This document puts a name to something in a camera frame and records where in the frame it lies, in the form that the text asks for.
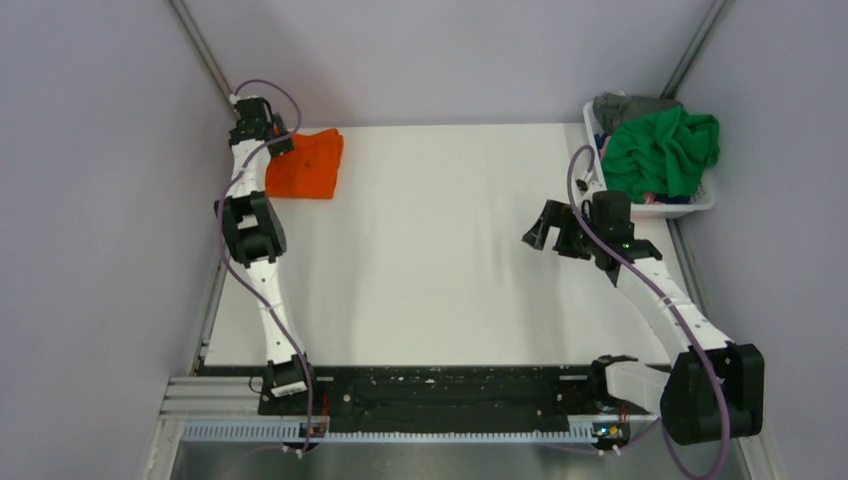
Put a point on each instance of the green t shirt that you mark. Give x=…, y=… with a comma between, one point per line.
x=664, y=153

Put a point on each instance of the grey corner post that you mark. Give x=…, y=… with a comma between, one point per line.
x=202, y=48
x=717, y=11

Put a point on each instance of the grey aluminium frame rail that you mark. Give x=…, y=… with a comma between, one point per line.
x=224, y=410

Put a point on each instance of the grey t shirt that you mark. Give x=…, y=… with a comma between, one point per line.
x=611, y=110

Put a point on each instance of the orange t shirt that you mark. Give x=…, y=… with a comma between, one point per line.
x=310, y=171

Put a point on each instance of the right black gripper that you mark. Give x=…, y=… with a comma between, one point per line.
x=555, y=214

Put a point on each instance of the left grey corner post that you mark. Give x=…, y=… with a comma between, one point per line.
x=202, y=48

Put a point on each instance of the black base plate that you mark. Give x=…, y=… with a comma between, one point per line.
x=440, y=399

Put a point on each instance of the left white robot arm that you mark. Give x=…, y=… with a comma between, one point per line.
x=254, y=239

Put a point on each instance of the white plastic laundry basket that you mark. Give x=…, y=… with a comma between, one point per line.
x=654, y=205

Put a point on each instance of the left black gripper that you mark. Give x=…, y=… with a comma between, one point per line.
x=281, y=148

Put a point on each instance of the right grey corner post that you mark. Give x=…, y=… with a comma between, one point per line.
x=717, y=11

